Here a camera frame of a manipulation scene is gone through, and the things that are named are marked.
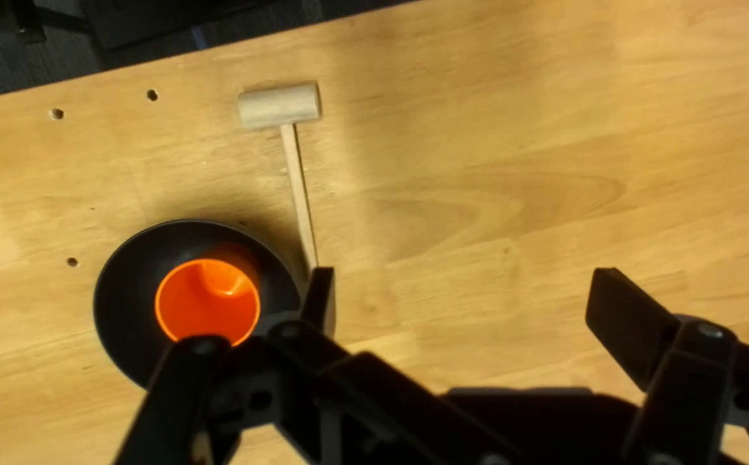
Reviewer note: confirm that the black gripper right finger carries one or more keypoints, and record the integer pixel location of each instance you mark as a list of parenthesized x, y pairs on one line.
[(641, 331)]

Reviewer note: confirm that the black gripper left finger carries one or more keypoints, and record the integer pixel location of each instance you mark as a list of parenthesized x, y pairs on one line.
[(221, 389)]

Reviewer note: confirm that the orange cup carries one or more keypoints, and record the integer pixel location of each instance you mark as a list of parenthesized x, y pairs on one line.
[(208, 300)]

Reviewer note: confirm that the wooden mallet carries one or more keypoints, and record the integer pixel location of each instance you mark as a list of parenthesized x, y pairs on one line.
[(278, 105)]

